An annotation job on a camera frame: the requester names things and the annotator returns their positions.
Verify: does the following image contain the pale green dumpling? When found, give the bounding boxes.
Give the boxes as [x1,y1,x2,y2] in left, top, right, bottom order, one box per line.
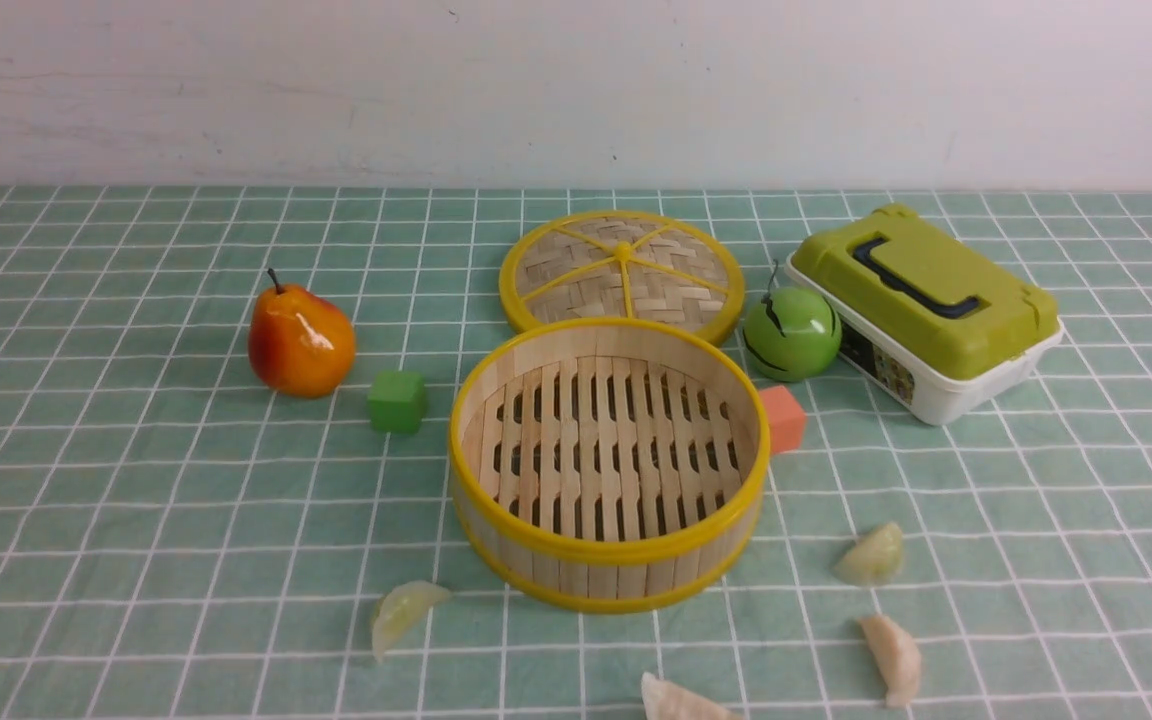
[832,521,905,588]
[370,579,453,664]

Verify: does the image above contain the white dumpling bottom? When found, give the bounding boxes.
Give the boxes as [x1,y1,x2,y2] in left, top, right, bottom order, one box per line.
[641,673,741,720]

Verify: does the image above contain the white dumpling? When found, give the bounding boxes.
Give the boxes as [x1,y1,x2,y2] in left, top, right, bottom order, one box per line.
[641,673,741,720]
[858,614,923,708]

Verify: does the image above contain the bamboo steamer tray yellow rim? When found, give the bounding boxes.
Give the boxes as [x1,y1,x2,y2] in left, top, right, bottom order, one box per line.
[448,318,772,612]

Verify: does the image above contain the woven bamboo steamer lid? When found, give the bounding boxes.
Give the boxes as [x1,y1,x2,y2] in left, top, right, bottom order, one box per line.
[498,210,746,346]

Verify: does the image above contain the green cube block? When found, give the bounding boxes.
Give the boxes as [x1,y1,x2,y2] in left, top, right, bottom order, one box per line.
[366,369,429,434]

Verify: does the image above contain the green apple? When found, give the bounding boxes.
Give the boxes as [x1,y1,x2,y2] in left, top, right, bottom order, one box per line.
[741,263,844,382]

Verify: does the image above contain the orange cube block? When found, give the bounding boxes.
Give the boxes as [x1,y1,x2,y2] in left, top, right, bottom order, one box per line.
[759,386,808,455]

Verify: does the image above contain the orange red pear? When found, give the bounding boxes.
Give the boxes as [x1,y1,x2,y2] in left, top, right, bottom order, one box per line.
[247,266,356,397]

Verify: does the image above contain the green lid white lunch box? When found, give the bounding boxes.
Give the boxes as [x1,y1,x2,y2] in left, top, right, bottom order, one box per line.
[786,202,1064,427]

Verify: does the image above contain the green checkered tablecloth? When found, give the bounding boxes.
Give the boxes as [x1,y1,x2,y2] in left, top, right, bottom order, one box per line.
[0,185,1152,719]

